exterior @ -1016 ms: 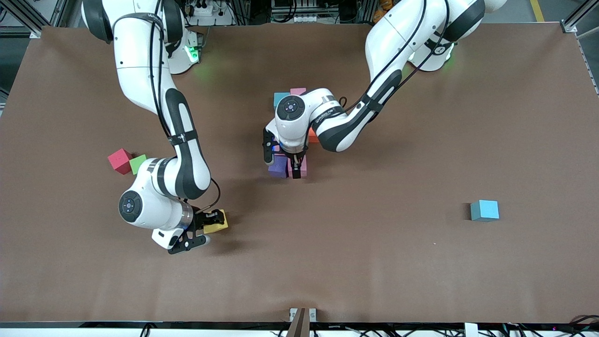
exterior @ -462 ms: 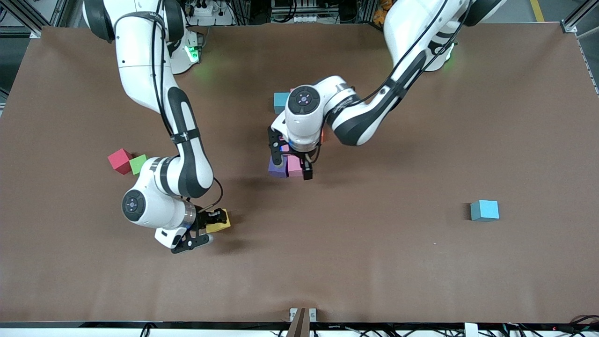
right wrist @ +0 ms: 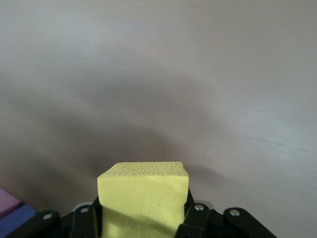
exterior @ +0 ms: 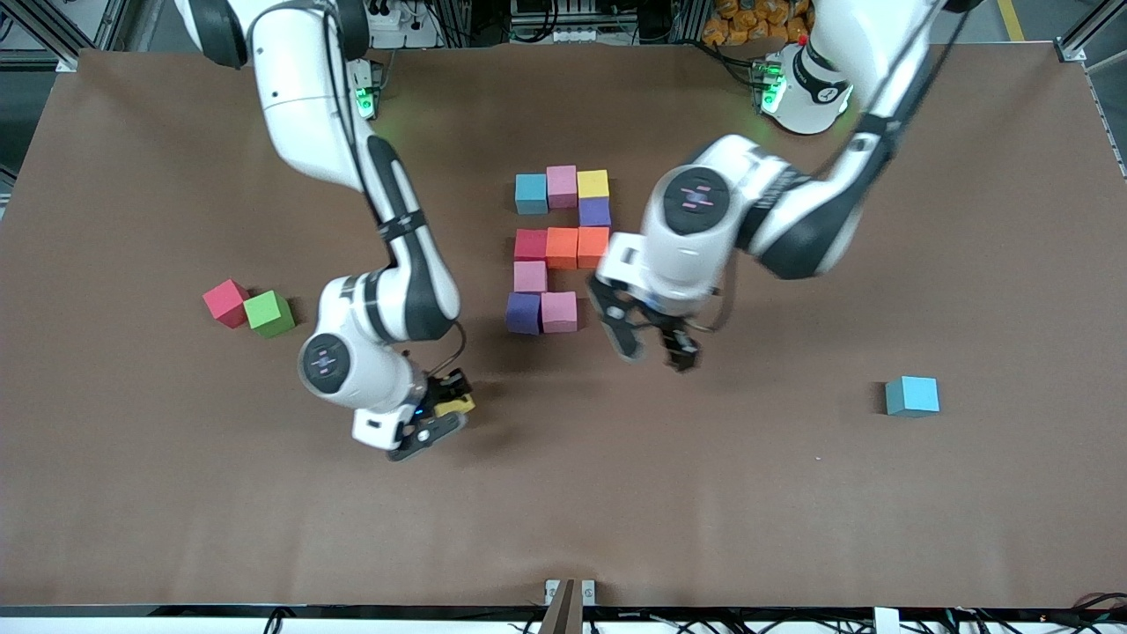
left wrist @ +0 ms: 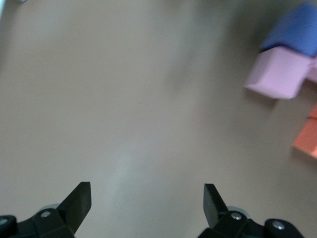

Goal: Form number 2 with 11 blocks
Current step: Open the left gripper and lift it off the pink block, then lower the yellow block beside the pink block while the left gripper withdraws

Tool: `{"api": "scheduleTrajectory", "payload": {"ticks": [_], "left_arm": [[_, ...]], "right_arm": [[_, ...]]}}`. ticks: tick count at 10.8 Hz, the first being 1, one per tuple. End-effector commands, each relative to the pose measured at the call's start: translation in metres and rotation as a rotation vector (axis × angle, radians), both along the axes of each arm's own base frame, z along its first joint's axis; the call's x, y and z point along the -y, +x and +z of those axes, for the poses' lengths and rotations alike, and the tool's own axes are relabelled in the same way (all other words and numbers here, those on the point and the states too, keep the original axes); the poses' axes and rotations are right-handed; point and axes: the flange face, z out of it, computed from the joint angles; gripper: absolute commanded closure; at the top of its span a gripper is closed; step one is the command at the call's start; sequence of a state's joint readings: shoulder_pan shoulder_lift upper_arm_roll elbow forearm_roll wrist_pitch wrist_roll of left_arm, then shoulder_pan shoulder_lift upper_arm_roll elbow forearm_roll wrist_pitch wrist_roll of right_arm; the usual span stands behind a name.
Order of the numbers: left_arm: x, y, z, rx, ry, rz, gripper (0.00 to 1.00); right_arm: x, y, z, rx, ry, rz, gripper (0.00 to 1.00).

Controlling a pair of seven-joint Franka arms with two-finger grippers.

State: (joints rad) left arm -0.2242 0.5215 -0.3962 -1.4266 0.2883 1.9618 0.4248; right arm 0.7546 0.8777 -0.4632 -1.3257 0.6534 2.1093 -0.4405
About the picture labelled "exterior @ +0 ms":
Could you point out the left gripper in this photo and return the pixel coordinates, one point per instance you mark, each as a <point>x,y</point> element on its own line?
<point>667,328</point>

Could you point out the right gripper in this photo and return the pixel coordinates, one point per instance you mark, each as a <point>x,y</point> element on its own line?
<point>443,390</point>

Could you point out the yellow foam block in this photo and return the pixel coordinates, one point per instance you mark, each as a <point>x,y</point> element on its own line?
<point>456,406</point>
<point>592,185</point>

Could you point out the pink foam block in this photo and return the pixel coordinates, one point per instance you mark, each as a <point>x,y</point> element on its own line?
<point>559,313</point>
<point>562,187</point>
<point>530,276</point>

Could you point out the orange foam block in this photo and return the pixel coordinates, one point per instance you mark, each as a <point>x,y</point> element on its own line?
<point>593,248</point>
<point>562,249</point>

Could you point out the purple foam block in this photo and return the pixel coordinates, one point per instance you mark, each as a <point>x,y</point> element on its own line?
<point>595,214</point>
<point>523,313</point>

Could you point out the red foam block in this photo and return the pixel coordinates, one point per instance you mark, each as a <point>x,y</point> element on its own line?
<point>530,245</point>
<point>225,303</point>

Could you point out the light blue foam block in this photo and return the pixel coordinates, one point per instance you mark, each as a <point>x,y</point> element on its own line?
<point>912,395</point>
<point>531,194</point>

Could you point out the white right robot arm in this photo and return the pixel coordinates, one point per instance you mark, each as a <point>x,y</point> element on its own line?
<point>396,264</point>

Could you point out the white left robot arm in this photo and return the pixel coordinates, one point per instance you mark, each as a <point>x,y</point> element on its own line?
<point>748,211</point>

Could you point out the green foam block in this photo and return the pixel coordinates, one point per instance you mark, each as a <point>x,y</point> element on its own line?
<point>268,313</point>

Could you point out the dark slanted metal bar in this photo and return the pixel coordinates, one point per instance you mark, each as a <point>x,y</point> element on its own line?
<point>563,616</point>

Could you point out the white power strip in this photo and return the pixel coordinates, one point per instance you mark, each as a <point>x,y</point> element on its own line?
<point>392,19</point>
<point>568,37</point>

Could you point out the orange packaged goods pile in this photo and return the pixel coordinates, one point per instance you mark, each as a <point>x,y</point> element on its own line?
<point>748,18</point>

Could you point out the small white box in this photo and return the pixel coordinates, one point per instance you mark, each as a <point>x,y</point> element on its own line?
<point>887,622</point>

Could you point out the white metal bracket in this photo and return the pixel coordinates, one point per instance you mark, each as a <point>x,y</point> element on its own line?
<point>551,588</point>

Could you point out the aluminium frame profile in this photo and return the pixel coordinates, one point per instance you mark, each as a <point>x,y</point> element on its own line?
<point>110,22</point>
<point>1087,31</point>

